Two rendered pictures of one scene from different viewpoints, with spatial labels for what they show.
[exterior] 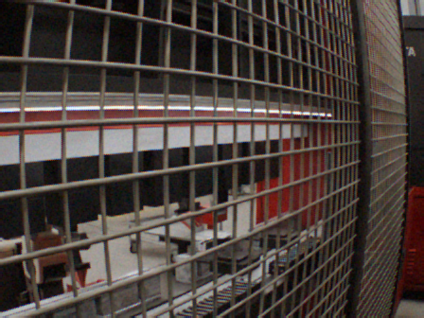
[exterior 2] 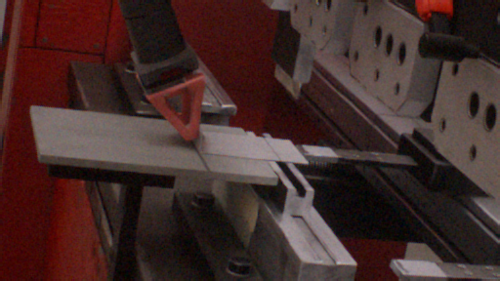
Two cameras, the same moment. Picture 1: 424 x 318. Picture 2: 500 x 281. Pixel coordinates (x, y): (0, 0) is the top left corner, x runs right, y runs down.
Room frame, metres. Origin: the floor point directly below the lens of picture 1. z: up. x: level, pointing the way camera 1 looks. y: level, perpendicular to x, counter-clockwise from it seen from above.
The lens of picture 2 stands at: (0.98, 0.95, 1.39)
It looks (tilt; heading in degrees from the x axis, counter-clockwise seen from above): 14 degrees down; 312
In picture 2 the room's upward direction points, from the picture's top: 11 degrees clockwise
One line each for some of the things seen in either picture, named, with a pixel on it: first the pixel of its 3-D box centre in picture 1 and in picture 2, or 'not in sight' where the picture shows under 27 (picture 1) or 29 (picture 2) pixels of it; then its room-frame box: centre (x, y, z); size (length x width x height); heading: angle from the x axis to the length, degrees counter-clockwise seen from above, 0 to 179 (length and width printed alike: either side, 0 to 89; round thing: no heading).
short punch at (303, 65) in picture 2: (219, 202); (293, 48); (1.88, -0.03, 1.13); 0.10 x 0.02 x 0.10; 150
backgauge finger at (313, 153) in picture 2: (260, 237); (399, 154); (1.81, -0.17, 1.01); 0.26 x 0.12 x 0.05; 60
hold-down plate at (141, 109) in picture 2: not in sight; (139, 95); (2.43, -0.27, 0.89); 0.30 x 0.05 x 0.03; 150
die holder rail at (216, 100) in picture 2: (276, 228); (181, 88); (2.36, -0.30, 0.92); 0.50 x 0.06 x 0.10; 150
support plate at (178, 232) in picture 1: (185, 233); (148, 143); (1.95, 0.10, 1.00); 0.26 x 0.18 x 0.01; 60
